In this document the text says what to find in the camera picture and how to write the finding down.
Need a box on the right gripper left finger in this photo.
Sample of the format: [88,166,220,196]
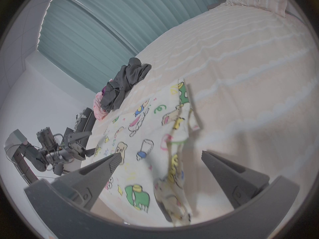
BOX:
[51,152,122,210]

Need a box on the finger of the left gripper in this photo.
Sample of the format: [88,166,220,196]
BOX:
[83,147,97,158]
[68,131,92,143]

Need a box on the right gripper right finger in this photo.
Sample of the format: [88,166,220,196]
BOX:
[201,151,270,210]

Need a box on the white printed pyjama top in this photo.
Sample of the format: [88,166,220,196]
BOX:
[91,77,202,227]

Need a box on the pile of clothes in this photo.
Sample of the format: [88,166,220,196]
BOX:
[93,57,152,120]

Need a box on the bed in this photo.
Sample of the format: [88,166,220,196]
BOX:
[87,0,319,227]

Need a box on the black slatted furniture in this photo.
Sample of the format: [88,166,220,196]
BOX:
[74,107,97,134]

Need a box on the blue-green curtain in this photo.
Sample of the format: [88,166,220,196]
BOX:
[37,0,139,94]
[56,0,226,55]

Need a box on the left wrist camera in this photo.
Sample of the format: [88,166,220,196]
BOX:
[53,163,65,176]

